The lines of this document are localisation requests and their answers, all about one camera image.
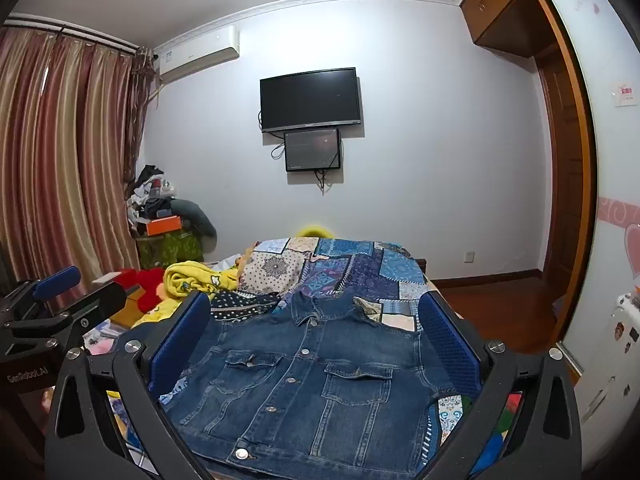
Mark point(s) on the red plush cloth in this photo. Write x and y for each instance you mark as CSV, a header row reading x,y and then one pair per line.
x,y
145,287

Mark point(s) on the red white sticker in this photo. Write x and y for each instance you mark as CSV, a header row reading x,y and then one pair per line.
x,y
625,94

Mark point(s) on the striped red beige curtain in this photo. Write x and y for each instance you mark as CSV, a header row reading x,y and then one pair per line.
x,y
60,150

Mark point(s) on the small black wall monitor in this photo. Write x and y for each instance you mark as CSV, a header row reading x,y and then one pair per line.
x,y
312,150

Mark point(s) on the white wall socket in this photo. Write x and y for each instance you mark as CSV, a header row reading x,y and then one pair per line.
x,y
469,257

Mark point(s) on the white air conditioner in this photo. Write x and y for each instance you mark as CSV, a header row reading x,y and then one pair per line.
x,y
197,55

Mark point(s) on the white device with stickers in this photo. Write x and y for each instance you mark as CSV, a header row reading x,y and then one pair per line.
x,y
625,322

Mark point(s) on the wooden overhead cabinet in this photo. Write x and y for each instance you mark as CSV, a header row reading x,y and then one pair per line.
x,y
500,5

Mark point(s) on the pile of patterned clothes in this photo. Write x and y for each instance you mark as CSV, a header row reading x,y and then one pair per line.
x,y
350,270

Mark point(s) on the black wall television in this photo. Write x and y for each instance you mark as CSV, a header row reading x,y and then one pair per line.
x,y
311,99

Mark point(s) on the yellow plush object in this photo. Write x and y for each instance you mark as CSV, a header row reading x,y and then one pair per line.
x,y
315,232

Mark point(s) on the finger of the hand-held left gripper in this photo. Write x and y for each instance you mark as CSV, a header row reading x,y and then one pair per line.
x,y
57,280
102,301

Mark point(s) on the green cloth covered cabinet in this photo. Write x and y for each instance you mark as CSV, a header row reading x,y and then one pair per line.
x,y
170,250

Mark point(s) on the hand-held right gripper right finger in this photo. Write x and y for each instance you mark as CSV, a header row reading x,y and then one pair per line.
x,y
450,342

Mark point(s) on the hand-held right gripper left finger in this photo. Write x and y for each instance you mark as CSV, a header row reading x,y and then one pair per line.
x,y
179,342

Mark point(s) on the orange box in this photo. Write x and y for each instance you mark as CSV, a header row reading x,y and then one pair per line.
x,y
162,225

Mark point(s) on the wooden door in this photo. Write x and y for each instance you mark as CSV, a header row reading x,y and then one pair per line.
x,y
565,170

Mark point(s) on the blue denim jacket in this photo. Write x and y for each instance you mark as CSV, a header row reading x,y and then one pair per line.
x,y
310,380

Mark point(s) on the yellow printed garment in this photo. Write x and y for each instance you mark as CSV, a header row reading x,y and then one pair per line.
x,y
192,282

